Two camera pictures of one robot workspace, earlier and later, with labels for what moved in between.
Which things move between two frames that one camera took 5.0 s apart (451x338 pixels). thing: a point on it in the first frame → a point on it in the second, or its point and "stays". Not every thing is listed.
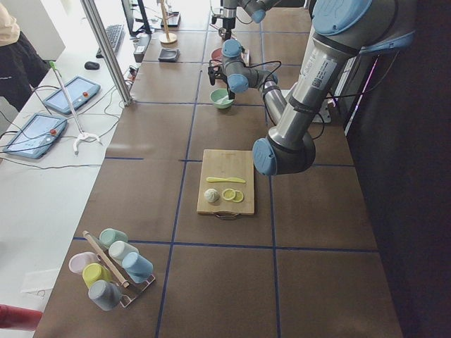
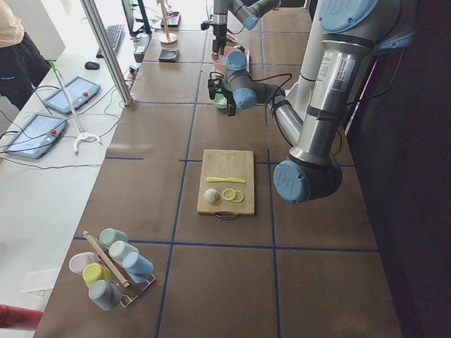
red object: x=17 y=317 stays
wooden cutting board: x=227 y=164 stays
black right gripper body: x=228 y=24 → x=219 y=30
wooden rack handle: x=109 y=264 stays
